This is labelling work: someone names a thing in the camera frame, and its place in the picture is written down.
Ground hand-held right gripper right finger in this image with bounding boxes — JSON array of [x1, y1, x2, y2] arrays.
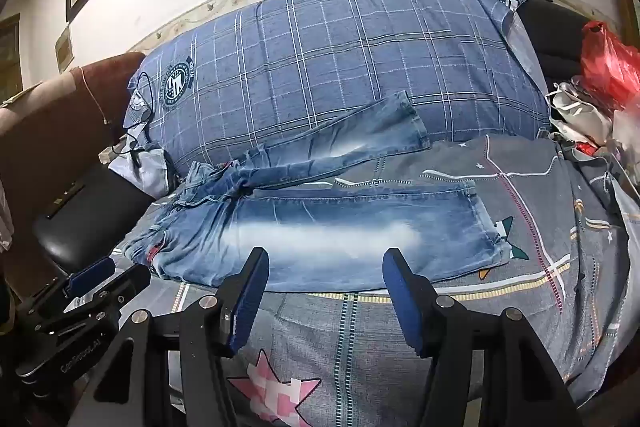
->
[[381, 248, 584, 427]]

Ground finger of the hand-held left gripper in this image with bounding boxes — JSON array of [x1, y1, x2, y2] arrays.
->
[[64, 256, 117, 297], [80, 264, 152, 314]]

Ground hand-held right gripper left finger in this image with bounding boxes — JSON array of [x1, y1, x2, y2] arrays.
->
[[70, 247, 271, 427]]

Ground faded blue jeans pants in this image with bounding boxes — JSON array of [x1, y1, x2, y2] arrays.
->
[[122, 91, 512, 293]]

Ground black padded stool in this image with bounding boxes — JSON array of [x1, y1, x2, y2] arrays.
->
[[32, 164, 153, 279]]

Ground light blue cloth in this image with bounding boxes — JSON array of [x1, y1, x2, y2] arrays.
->
[[107, 146, 170, 198]]

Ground brown upholstered headboard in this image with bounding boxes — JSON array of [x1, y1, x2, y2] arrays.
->
[[0, 52, 146, 228]]

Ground grey printed bedsheet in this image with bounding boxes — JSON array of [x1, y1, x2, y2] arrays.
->
[[107, 134, 640, 427]]

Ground blue checked pillow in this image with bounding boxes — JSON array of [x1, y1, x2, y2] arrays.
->
[[122, 0, 551, 168]]

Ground black cushion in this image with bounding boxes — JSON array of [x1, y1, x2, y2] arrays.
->
[[517, 0, 601, 80]]

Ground red plastic bag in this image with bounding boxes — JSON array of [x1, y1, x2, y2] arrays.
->
[[580, 21, 640, 112]]

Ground thin beige string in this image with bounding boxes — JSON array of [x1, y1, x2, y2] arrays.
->
[[70, 67, 112, 126]]

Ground small wall card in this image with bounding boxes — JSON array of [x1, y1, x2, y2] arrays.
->
[[55, 22, 76, 74]]

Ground small framed wall picture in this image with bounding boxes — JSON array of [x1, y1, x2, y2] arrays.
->
[[0, 13, 23, 104]]

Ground wooden frame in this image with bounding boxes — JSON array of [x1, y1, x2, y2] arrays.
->
[[605, 0, 640, 50]]

